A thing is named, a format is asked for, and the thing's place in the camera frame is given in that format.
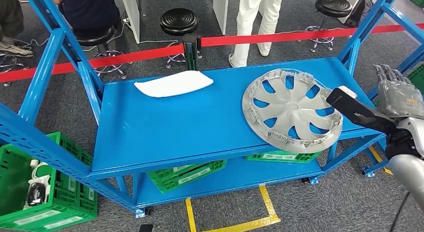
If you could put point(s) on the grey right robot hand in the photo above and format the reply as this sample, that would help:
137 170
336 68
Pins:
400 98

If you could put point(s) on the silver wheel cover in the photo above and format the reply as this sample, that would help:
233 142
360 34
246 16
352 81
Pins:
291 108

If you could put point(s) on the blue steel shelf rack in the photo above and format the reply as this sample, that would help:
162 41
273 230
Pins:
407 22
182 124

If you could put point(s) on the white plastic trim part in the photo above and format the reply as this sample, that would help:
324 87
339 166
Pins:
172 84

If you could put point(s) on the black bag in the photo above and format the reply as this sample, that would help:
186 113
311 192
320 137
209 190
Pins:
361 12

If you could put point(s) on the black round stool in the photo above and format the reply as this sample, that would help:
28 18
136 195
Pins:
333 5
96 37
179 22

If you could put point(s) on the yellow floor tape square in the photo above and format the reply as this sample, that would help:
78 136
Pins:
266 204

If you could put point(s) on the person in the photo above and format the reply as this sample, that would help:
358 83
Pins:
10 15
245 25
89 9

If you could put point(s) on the white desk panel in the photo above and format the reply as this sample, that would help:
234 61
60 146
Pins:
220 12
130 15

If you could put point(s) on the green open plastic crate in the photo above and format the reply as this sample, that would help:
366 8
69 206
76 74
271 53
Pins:
13 177

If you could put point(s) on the chrome stool base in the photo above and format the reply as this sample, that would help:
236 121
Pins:
6 62

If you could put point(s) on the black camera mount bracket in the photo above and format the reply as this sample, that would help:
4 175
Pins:
361 113

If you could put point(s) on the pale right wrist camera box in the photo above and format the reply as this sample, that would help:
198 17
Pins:
347 91

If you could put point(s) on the black barrier post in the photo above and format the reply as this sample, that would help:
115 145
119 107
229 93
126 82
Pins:
191 55

